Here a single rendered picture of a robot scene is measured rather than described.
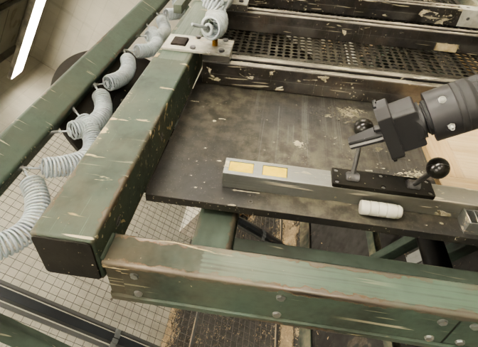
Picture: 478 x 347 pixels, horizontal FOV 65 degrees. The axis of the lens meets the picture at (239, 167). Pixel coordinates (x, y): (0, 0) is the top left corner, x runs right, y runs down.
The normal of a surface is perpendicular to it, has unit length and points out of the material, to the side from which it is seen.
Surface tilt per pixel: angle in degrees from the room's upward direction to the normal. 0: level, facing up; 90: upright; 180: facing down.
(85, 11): 90
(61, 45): 90
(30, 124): 90
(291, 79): 90
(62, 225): 58
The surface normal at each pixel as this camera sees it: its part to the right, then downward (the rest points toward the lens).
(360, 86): -0.13, 0.65
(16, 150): 0.57, -0.57
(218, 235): 0.06, -0.75
